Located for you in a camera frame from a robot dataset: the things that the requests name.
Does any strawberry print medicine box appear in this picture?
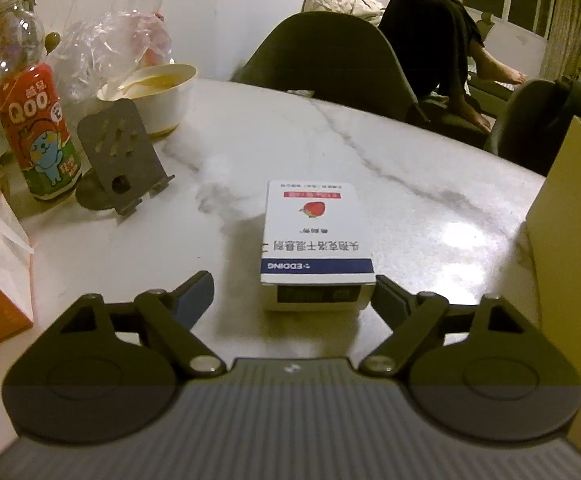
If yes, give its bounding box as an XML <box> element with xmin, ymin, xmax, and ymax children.
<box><xmin>259</xmin><ymin>180</ymin><xmax>376</xmax><ymax>312</ymax></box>

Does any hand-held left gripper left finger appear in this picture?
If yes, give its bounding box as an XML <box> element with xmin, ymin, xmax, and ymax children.
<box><xmin>45</xmin><ymin>270</ymin><xmax>226</xmax><ymax>377</ymax></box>

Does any grey metal phone stand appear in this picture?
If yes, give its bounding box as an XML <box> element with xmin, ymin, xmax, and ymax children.
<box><xmin>75</xmin><ymin>97</ymin><xmax>176</xmax><ymax>219</ymax></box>

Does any white marble desktop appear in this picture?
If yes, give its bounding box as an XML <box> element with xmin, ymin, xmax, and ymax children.
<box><xmin>0</xmin><ymin>77</ymin><xmax>571</xmax><ymax>396</ymax></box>

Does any dark chair with coat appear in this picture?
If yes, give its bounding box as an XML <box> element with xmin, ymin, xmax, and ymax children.
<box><xmin>485</xmin><ymin>79</ymin><xmax>581</xmax><ymax>177</ymax></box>

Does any red cartoon label drink bottle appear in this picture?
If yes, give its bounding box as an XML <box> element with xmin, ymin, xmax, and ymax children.
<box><xmin>0</xmin><ymin>0</ymin><xmax>84</xmax><ymax>202</ymax></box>

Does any white spoon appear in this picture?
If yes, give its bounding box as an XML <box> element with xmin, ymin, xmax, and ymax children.
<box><xmin>118</xmin><ymin>67</ymin><xmax>164</xmax><ymax>100</ymax></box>

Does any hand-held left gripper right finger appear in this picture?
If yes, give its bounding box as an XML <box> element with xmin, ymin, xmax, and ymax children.
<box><xmin>358</xmin><ymin>274</ymin><xmax>536</xmax><ymax>376</ymax></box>

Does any dark sofa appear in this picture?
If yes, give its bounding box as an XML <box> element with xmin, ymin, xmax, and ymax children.
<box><xmin>408</xmin><ymin>91</ymin><xmax>497</xmax><ymax>136</ymax></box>

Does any dark shell chair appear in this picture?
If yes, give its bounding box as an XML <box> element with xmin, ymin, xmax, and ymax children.
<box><xmin>230</xmin><ymin>11</ymin><xmax>420</xmax><ymax>122</ymax></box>

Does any white bowl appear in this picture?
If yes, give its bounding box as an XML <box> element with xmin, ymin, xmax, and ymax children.
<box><xmin>95</xmin><ymin>62</ymin><xmax>198</xmax><ymax>139</ymax></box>

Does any beige cardboard box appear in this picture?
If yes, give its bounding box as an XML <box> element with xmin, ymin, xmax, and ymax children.
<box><xmin>525</xmin><ymin>115</ymin><xmax>581</xmax><ymax>463</ymax></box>

